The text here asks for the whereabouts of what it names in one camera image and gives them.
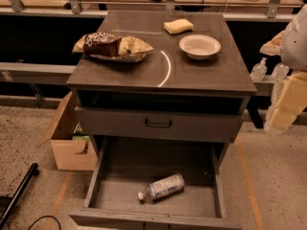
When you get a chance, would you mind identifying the right clear sanitizer bottle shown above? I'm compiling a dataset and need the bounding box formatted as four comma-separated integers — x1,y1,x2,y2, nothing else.
272,63,290,81

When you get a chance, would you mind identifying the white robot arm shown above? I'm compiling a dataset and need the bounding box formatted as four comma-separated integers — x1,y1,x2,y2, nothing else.
260,5,307,132

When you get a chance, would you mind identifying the patterned paper plate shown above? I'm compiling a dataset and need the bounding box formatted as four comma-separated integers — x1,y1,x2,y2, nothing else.
91,53,146,62

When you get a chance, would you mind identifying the closed drawer with black handle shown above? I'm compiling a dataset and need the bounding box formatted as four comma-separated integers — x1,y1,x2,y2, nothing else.
75,106,242,143

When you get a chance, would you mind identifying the green item in box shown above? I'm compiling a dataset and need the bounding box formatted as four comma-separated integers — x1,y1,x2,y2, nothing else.
72,123,90,141

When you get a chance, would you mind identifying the left clear sanitizer bottle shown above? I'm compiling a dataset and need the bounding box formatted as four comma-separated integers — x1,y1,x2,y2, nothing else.
250,57,267,82

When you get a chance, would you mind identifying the white paper bowl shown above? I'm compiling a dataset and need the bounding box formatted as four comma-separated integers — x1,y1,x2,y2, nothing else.
179,34,221,60

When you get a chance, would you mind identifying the brown chip bag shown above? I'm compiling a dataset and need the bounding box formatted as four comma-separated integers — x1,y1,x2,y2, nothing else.
72,32,153,57

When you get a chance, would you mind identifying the black floor cable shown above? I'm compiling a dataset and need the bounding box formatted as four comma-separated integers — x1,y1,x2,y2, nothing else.
27,215,62,230

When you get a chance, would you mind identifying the clear sanitizer bottle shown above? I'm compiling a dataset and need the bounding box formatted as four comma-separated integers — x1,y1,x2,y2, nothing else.
250,57,267,82
272,63,290,81

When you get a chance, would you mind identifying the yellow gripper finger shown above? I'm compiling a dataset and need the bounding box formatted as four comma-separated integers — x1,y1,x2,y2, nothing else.
269,72,307,130
260,31,284,56

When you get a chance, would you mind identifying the open bottom drawer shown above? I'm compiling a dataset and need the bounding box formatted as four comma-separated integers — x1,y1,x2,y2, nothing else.
70,137,242,230

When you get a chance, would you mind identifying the clear plastic water bottle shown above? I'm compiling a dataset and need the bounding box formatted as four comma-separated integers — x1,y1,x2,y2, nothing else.
137,173,185,202

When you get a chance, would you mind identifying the yellow sponge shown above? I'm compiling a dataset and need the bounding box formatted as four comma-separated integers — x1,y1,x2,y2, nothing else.
164,19,194,35

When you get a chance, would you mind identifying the grey drawer cabinet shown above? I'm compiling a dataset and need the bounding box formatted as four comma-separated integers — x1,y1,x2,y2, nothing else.
66,11,258,230

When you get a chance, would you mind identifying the black pole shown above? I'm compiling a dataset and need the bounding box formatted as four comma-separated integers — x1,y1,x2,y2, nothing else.
0,163,39,230

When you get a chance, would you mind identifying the cardboard box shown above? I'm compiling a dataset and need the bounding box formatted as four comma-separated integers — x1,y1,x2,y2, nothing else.
37,92,97,171

